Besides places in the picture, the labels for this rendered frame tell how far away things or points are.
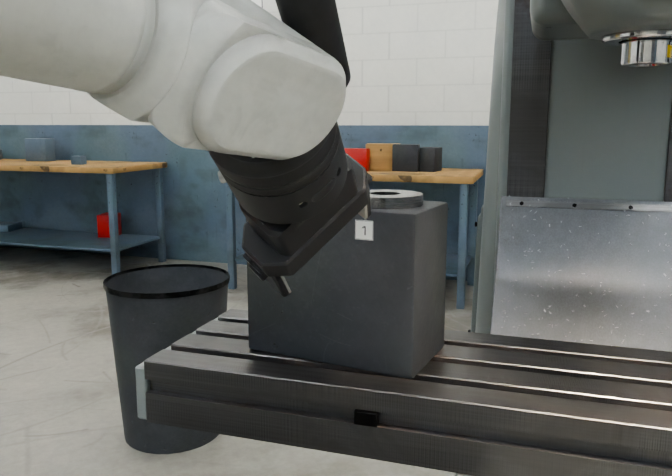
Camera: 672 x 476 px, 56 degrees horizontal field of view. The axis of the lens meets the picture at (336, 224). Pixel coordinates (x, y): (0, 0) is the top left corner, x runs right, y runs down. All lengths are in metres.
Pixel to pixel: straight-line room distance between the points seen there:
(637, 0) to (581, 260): 0.52
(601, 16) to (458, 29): 4.36
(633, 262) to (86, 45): 0.93
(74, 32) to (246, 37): 0.07
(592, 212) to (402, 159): 3.47
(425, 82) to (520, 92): 3.93
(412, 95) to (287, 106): 4.71
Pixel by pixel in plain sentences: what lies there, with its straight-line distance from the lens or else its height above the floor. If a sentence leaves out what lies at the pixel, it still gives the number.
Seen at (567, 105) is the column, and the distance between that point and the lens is 1.11.
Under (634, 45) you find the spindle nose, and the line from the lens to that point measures 0.73.
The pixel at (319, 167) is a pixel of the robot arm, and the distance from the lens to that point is 0.42.
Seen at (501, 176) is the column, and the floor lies 1.13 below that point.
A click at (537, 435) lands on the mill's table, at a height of 0.91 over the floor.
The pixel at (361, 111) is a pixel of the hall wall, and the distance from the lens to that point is 5.13.
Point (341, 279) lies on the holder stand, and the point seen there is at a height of 1.04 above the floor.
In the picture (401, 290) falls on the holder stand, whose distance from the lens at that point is 0.71.
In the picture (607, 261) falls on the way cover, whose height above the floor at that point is 1.01.
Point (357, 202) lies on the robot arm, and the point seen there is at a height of 1.16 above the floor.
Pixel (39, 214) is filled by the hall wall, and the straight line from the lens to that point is 6.79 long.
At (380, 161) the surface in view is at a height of 0.95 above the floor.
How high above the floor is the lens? 1.22
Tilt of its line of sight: 9 degrees down
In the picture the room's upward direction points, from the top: straight up
